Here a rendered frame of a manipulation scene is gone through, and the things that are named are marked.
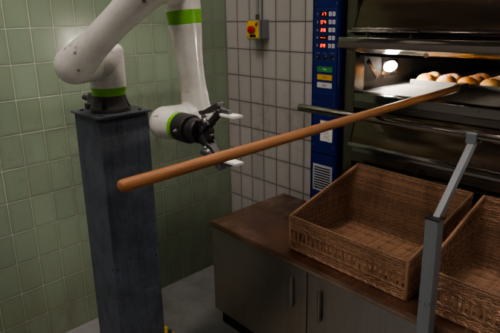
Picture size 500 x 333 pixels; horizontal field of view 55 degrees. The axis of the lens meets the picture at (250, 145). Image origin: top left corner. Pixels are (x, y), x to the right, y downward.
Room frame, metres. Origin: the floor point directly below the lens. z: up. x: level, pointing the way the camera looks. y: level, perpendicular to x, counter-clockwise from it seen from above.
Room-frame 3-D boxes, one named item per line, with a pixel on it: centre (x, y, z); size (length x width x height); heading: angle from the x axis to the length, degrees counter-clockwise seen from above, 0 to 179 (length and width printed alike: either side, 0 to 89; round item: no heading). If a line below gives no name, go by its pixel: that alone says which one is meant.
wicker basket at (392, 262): (1.80, -0.51, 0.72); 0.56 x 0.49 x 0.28; 42
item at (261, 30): (2.63, -0.05, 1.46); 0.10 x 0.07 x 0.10; 43
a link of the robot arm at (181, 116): (1.47, 0.19, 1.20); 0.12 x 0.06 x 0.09; 134
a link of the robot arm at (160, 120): (1.55, 0.26, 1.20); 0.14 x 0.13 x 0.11; 44
